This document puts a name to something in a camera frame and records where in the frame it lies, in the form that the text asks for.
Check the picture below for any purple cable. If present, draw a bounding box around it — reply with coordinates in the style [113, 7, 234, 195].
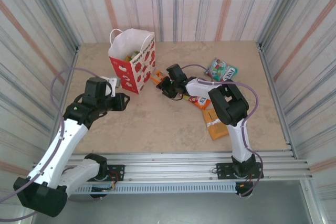
[180, 63, 264, 198]
[0, 67, 117, 222]

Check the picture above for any green Fox's candy bag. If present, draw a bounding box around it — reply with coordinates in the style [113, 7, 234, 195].
[204, 57, 239, 82]

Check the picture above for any slotted grey cable duct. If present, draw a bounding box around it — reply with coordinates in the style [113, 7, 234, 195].
[65, 183, 237, 196]

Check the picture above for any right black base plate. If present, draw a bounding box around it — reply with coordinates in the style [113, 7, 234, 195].
[215, 162, 264, 180]

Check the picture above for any aluminium rail frame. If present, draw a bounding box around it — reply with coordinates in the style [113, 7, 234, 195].
[27, 150, 313, 186]

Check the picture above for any orange-brown foil snack bag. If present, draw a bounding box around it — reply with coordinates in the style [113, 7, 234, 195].
[202, 108, 230, 141]

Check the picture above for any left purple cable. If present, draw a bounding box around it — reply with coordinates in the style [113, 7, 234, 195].
[0, 67, 117, 222]

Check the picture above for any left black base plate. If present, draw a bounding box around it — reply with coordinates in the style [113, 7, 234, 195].
[86, 164, 125, 182]

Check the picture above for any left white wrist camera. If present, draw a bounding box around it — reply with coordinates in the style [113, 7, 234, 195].
[101, 76, 122, 97]

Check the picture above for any red orange Fox's candy bag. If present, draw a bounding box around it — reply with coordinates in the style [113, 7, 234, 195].
[187, 94, 212, 111]

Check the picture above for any red white paper gift bag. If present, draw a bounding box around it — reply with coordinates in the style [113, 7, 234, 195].
[108, 28, 156, 95]

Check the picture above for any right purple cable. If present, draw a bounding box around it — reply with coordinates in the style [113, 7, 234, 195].
[180, 63, 264, 198]

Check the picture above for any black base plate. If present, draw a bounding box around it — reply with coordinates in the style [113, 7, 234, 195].
[215, 162, 264, 180]
[86, 164, 125, 182]

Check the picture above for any small orange snack packet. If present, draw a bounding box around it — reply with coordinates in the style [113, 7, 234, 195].
[150, 70, 169, 86]

